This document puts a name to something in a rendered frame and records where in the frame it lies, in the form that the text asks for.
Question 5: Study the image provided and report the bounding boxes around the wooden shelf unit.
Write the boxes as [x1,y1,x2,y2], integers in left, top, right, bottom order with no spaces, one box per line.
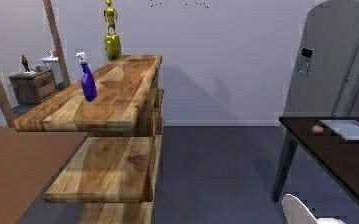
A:
[13,54,165,224]

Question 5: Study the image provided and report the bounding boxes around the purple spray bottle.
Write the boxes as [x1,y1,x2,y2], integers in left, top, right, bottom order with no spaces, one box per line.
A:
[75,51,98,103]

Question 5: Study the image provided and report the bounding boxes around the gold figure statue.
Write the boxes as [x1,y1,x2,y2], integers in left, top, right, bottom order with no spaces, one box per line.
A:
[103,0,123,62]

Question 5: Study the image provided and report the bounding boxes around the white sink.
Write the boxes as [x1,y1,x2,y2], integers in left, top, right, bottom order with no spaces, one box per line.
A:
[39,50,60,68]

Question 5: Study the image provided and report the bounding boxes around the brown chest of drawers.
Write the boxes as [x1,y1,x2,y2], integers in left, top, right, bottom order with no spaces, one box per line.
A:
[8,68,59,106]

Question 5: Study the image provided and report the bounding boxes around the grey fridge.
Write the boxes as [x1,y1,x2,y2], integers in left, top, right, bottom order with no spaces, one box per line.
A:
[283,0,359,118]

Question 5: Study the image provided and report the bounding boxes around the small dark figurine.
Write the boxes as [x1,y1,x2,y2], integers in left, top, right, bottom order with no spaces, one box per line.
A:
[21,54,31,73]

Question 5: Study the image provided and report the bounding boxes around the dark table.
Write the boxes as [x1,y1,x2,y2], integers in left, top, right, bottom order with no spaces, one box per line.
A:
[271,115,359,218]

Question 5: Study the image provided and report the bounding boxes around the brown wooden door frame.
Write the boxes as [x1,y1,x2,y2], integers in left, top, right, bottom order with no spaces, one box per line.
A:
[0,0,72,129]

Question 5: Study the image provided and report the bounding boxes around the grey fridge handle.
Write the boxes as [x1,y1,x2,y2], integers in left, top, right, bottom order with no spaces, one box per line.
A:
[331,16,359,117]

